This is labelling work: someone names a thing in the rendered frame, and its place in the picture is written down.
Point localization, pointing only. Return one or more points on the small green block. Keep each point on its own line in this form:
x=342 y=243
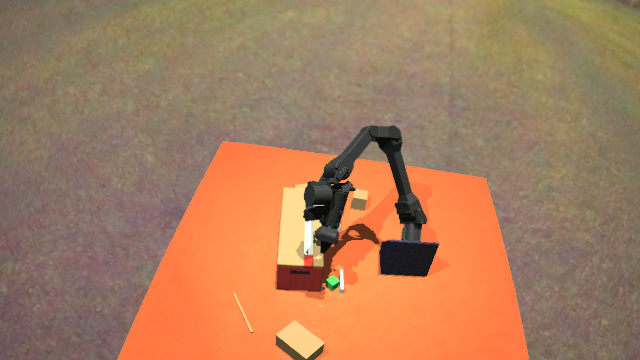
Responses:
x=332 y=283

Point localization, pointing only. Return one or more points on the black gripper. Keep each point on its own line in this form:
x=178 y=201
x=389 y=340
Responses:
x=328 y=233

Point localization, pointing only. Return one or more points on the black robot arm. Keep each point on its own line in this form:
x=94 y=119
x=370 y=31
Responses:
x=389 y=139

